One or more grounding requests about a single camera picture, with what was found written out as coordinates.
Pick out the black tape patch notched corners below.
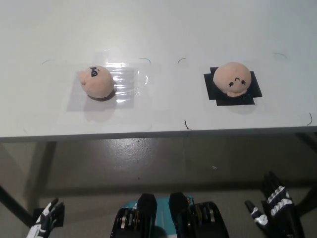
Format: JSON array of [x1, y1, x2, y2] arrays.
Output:
[[203, 66, 263, 107]]

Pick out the grey tape patch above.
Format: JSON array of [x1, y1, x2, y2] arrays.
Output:
[[65, 68, 136, 113]]

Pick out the beige dumpling toy with sunglasses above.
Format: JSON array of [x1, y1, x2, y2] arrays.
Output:
[[78, 64, 115, 102]]

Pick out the clear glossy tape strip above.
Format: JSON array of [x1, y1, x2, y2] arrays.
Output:
[[93, 49, 150, 86]]

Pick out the left black robot torso block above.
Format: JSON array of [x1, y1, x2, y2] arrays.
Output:
[[108, 193, 159, 238]]

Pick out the black robot torso block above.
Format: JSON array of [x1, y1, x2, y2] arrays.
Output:
[[168, 192, 230, 238], [108, 193, 159, 238]]

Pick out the dark slanted table leg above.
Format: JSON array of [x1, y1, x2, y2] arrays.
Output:
[[0, 183, 38, 228], [301, 183, 317, 218]]

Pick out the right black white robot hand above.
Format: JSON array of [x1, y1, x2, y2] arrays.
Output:
[[244, 171, 302, 238]]

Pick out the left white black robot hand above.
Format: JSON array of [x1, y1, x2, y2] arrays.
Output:
[[26, 197, 65, 238]]

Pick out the right black robot torso block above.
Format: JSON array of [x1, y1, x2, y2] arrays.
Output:
[[168, 192, 230, 238]]

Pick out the beige dumpling toy smiling face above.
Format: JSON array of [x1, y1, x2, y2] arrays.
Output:
[[212, 61, 253, 98]]

